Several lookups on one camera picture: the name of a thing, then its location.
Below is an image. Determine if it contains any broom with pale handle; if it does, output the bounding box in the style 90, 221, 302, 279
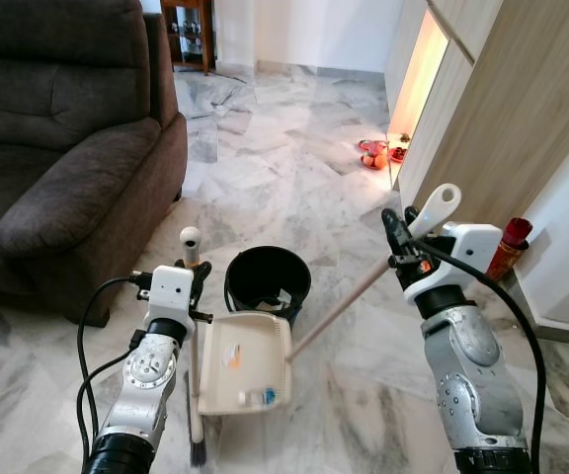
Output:
180, 226, 210, 468

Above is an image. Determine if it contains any beige long-handled dustpan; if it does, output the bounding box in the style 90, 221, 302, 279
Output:
195, 183, 463, 417

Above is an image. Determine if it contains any black bucket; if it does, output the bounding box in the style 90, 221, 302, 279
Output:
223, 246, 313, 325

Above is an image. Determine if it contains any red plate of oranges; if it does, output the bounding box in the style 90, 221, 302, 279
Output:
358, 138, 391, 171

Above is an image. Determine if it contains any red candle cup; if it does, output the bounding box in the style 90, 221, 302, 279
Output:
388, 133, 412, 165

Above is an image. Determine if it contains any red cylindrical can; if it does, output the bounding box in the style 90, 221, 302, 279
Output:
486, 217, 534, 283

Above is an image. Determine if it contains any clear plastic wrapper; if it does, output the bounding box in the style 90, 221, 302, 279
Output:
237, 387, 281, 408

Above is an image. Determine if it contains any clear glass side table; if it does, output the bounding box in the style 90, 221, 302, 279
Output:
174, 71, 258, 167

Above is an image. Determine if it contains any dark brown sofa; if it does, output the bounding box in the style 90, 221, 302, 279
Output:
0, 0, 190, 327

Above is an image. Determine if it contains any tall wooden cabinet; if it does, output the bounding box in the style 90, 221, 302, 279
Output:
383, 0, 569, 243

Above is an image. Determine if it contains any dark wooden shelf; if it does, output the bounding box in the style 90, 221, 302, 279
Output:
160, 0, 217, 76

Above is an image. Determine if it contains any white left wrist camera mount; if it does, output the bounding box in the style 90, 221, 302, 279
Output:
146, 265, 196, 323

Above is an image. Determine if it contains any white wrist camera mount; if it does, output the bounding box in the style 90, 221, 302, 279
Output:
146, 265, 196, 323
403, 223, 504, 303

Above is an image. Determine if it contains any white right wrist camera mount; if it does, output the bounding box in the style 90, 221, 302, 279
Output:
403, 223, 504, 303

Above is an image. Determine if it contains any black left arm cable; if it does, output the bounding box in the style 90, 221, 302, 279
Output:
75, 275, 157, 465

